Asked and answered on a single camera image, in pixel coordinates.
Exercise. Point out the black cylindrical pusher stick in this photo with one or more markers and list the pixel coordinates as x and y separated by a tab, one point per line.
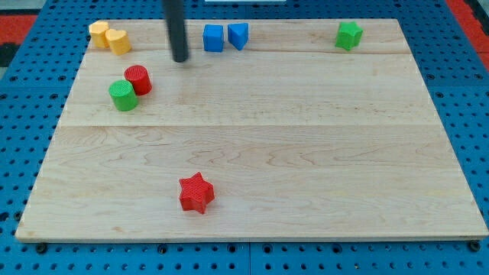
176	29

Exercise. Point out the blue cube block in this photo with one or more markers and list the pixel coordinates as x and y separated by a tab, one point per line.
213	38

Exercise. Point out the yellow heart block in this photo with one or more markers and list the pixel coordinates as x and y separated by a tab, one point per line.
118	41

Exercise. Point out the blue triangle block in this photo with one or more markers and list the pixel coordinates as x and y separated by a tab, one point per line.
238	34

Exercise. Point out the red cylinder block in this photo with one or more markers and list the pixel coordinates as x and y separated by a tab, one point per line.
138	76

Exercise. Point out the yellow hexagon block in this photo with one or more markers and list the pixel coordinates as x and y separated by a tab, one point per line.
97	32

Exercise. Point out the green cylinder block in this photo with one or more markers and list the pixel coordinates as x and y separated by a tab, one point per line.
123	95

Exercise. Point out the wooden board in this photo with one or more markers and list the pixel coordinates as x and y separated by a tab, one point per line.
302	141

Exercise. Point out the green star block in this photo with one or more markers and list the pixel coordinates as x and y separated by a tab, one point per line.
348	35

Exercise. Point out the red star block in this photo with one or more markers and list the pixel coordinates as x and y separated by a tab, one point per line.
196	193

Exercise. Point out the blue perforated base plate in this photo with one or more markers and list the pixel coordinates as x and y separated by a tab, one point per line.
36	85

